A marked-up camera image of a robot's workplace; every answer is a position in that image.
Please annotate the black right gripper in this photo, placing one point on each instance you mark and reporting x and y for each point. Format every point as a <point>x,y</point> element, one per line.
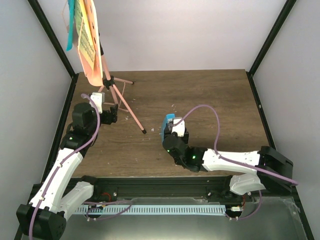
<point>166,131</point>

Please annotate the teal paper strip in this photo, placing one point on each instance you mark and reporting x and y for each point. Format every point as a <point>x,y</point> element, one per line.
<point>71,13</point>

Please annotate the pink music stand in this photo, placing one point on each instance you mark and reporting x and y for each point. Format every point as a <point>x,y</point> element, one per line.
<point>100,76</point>

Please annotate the light blue slotted cable duct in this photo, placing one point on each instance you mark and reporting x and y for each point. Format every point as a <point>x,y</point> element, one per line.
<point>205,210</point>

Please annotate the blue metronome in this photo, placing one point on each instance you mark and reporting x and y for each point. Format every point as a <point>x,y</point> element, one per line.
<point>165,138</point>

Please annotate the sheet music pages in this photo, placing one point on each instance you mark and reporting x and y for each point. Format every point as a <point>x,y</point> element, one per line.
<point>85,41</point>

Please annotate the black frame post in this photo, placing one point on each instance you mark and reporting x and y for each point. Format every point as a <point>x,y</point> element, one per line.
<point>41,16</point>
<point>280,20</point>

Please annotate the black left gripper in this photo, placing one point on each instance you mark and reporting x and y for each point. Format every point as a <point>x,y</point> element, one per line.
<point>109,120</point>

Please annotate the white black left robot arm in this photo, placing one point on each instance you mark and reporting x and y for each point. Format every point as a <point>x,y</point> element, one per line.
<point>45,216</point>

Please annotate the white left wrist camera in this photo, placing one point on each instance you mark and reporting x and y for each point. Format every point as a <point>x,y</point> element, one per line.
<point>98,99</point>

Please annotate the black left frame post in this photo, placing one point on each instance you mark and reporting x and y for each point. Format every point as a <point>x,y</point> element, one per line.
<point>41,16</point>

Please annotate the black right frame post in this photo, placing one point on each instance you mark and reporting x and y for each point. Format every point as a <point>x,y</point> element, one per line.
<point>280,20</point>

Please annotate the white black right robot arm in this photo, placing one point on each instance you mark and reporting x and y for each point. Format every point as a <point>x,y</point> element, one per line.
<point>264,169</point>

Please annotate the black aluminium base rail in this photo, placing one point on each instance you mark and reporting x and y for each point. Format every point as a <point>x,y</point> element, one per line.
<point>212,188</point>

